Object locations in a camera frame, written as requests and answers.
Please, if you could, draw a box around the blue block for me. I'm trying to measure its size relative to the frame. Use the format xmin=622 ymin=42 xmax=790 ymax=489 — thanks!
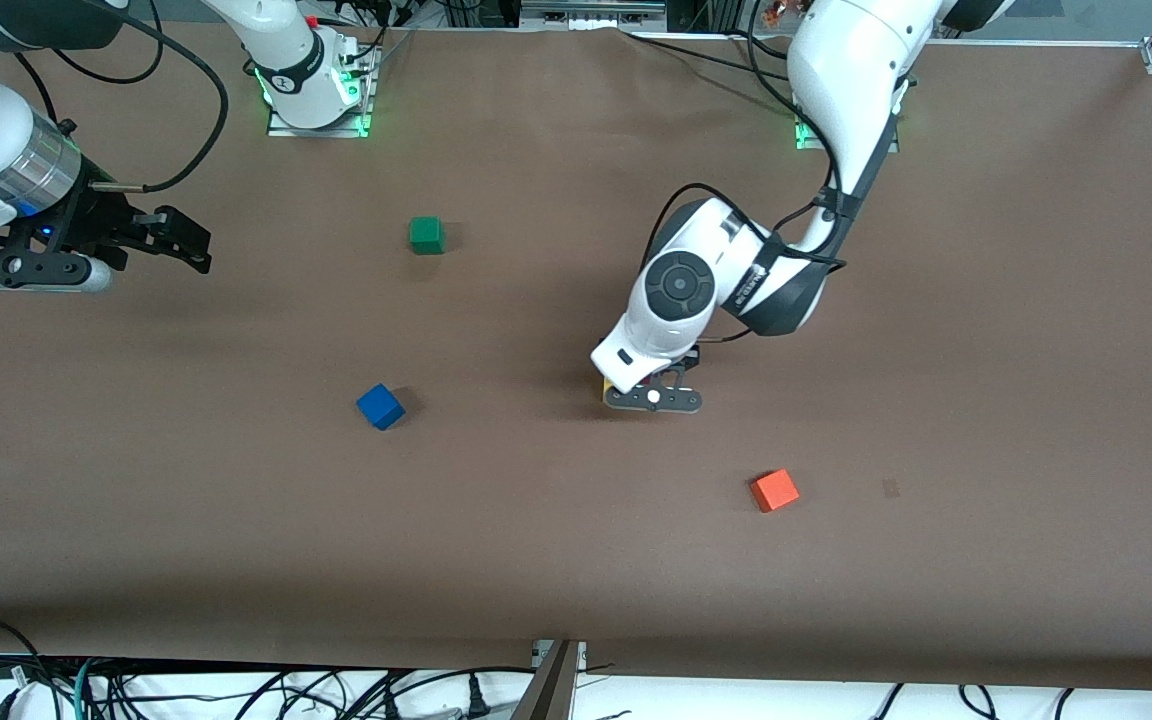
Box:
xmin=356 ymin=383 xmax=407 ymax=432

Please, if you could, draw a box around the orange block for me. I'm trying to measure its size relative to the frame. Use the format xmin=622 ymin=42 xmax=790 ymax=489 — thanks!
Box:
xmin=750 ymin=468 xmax=801 ymax=514

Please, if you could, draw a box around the brown table cover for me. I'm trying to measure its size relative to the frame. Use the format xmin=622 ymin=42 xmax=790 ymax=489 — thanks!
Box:
xmin=0 ymin=20 xmax=1152 ymax=693

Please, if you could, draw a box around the grey metal bar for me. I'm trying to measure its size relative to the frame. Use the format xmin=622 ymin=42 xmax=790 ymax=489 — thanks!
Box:
xmin=509 ymin=640 xmax=579 ymax=720

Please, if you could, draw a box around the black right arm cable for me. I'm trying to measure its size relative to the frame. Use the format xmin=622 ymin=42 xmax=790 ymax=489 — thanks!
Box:
xmin=86 ymin=0 xmax=230 ymax=193

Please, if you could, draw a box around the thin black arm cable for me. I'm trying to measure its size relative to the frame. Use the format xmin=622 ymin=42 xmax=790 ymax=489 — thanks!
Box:
xmin=14 ymin=52 xmax=75 ymax=133

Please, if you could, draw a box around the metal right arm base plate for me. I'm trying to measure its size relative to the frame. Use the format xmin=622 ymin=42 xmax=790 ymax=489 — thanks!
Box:
xmin=266 ymin=38 xmax=378 ymax=139

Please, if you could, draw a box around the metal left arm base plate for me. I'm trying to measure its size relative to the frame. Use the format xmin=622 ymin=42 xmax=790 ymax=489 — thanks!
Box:
xmin=793 ymin=108 xmax=902 ymax=154

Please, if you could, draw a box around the small metal table bracket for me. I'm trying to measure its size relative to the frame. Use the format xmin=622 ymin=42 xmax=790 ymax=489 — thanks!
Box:
xmin=533 ymin=640 xmax=588 ymax=673

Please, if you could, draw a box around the long black base cable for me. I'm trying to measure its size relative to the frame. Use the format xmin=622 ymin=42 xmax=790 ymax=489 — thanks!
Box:
xmin=621 ymin=28 xmax=797 ymax=81

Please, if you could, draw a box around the silver aluminium rail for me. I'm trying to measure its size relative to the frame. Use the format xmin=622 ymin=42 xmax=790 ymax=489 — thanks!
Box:
xmin=521 ymin=0 xmax=667 ymax=24

